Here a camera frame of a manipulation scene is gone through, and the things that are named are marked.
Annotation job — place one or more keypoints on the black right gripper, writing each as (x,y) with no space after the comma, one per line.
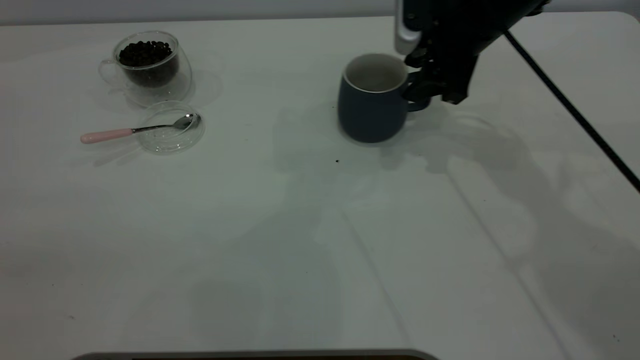
(455,27)

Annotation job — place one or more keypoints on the dark grey ceramic mug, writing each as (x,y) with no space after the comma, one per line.
(370,117)

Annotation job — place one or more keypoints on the dark coffee beans pile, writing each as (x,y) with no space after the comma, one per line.
(145,54)

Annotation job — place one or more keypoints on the clear glass saucer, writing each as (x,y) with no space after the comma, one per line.
(170,143)

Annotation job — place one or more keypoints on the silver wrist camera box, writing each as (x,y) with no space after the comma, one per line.
(406,35)

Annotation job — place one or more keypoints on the clear double-wall glass cup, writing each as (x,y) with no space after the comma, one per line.
(183,75)

